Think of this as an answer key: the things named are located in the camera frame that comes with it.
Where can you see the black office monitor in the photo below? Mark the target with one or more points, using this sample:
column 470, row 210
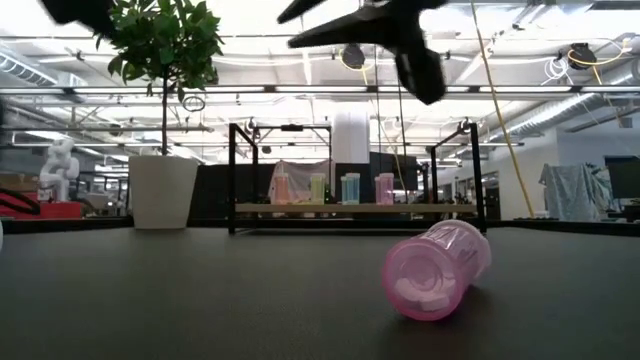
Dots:
column 400, row 172

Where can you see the white humanoid robot figure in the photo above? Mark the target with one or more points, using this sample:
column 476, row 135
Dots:
column 60, row 167

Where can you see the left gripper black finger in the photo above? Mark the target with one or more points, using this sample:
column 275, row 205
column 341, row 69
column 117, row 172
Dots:
column 85, row 10

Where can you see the black monitor screen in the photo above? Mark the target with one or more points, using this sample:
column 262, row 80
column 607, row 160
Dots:
column 627, row 172

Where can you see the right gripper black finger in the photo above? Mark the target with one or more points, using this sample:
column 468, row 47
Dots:
column 302, row 7
column 360, row 30

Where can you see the silver ventilation duct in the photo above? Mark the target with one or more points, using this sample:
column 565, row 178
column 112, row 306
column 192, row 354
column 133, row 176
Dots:
column 565, row 114
column 25, row 70

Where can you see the grey draped cloth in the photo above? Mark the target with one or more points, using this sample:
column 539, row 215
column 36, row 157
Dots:
column 570, row 195

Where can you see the green plant white pot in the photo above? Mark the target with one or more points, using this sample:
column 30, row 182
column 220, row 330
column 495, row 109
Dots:
column 162, row 192

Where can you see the translucent plastic sheet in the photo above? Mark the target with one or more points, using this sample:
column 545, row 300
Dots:
column 300, row 175

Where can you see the wooden shelf black metal frame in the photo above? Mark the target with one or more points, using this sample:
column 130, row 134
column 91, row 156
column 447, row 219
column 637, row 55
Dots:
column 425, row 208

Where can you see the black partition panel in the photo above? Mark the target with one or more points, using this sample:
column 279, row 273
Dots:
column 210, row 192

